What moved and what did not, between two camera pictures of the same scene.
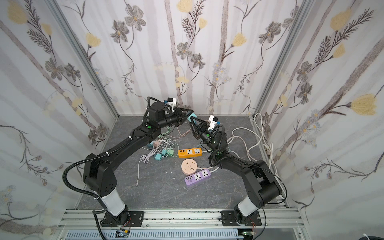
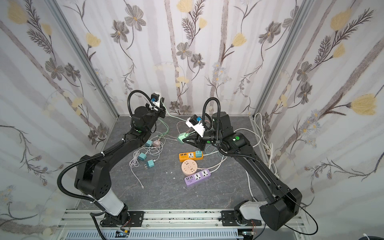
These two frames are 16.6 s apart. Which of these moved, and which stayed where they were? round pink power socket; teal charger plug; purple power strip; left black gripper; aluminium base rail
Moved: left black gripper; teal charger plug
Stayed: aluminium base rail; round pink power socket; purple power strip
